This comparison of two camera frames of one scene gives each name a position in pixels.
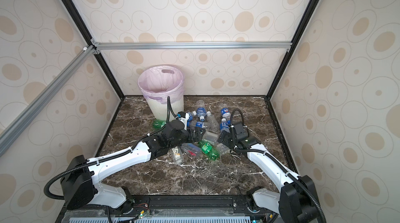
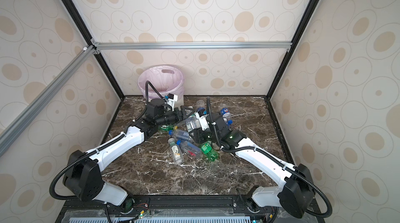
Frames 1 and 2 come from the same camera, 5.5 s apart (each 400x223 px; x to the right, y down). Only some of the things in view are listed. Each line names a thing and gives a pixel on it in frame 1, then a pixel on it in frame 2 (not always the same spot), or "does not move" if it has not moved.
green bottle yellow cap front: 207,149 does not move
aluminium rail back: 138,46 does not move
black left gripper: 198,137 to 183,115
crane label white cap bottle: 177,155 does not move
